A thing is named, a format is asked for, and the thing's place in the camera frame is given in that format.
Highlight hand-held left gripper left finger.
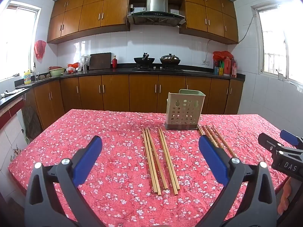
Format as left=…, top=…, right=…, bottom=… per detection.
left=25, top=135, right=105, bottom=227

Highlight dark patterned cloth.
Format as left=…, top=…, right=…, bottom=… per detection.
left=22, top=106, right=43, bottom=138

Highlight clear plastic bag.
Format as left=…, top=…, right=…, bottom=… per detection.
left=80, top=54, right=91, bottom=71

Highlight black kitchen countertop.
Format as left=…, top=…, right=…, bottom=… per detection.
left=0, top=63, right=246, bottom=110

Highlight colourful seasoning packets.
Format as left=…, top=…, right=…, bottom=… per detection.
left=214, top=60, right=225, bottom=75

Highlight red and white plastic bag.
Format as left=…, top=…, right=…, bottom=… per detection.
left=66, top=63, right=82, bottom=73

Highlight window with white frame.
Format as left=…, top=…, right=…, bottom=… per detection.
left=0, top=1, right=42, bottom=82
left=251, top=0, right=303, bottom=87

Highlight steel range hood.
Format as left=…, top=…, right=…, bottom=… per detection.
left=127, top=0, right=186, bottom=27

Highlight dark cutting board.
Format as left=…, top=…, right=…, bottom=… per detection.
left=89, top=52, right=112, bottom=70

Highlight red floral tablecloth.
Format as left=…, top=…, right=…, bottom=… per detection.
left=8, top=109, right=303, bottom=227

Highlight dark pan with lid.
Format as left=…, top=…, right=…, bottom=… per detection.
left=160, top=54, right=181, bottom=66

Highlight beige perforated chopstick holder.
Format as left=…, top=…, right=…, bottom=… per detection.
left=165, top=89, right=205, bottom=131

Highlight grey cloth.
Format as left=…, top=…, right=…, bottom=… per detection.
left=0, top=87, right=30, bottom=98

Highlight green basin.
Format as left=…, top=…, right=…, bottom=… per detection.
left=49, top=67, right=65, bottom=77

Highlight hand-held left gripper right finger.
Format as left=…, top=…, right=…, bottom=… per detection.
left=198, top=135, right=277, bottom=227

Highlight wooden upper wall cabinets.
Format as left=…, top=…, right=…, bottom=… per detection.
left=47, top=0, right=239, bottom=45

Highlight gas stove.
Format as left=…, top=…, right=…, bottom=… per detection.
left=132, top=66, right=184, bottom=73

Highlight black wok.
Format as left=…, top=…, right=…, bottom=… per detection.
left=134, top=52, right=156, bottom=65

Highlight wooden lower cabinets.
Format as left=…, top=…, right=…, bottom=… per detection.
left=22, top=74, right=244, bottom=131

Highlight white power cable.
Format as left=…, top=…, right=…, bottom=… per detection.
left=205, top=39, right=214, bottom=62

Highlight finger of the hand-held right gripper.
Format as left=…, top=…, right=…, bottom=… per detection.
left=258, top=132, right=289, bottom=156
left=280, top=130, right=303, bottom=150

